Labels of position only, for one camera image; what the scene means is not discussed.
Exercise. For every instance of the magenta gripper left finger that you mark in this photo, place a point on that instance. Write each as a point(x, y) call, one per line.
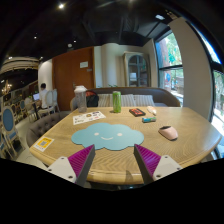
point(74, 168)

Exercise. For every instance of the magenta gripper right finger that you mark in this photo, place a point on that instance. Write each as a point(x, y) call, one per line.
point(153, 166)

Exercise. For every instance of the pink computer mouse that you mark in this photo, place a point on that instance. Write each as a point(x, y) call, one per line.
point(168, 132)

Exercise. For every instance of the blue cloud mouse pad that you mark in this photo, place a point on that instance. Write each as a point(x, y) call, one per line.
point(113, 137)

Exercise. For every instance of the yellow QR code sticker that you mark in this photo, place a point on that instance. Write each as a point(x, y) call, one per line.
point(43, 143)

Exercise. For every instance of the teal small pack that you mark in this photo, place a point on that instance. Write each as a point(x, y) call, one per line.
point(148, 119)

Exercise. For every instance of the white menu sheet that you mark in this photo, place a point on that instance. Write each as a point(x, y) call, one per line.
point(87, 117)

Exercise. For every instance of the grey tufted seat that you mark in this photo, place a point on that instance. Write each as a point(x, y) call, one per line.
point(40, 127)

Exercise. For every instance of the black orange flat box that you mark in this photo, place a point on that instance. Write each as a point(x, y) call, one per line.
point(137, 112)

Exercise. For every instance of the beige wrapped snack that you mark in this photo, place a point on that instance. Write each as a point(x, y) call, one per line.
point(152, 110)

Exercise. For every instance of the blue white chair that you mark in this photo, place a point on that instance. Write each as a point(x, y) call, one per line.
point(9, 130)

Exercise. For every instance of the black backpack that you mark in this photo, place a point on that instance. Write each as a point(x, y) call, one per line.
point(92, 99)

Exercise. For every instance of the striped cushion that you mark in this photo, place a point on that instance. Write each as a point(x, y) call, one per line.
point(129, 100)

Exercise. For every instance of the clear shaker bottle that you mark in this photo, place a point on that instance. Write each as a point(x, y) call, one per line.
point(80, 94)

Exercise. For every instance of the green drink can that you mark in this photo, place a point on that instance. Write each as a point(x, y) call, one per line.
point(116, 96)

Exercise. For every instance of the seated person in white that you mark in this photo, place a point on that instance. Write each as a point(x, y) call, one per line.
point(42, 96)

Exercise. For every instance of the brown wooden door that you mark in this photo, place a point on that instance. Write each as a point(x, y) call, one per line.
point(72, 69)

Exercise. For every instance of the arched glass cabinet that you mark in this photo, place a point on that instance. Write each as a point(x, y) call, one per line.
point(136, 67)

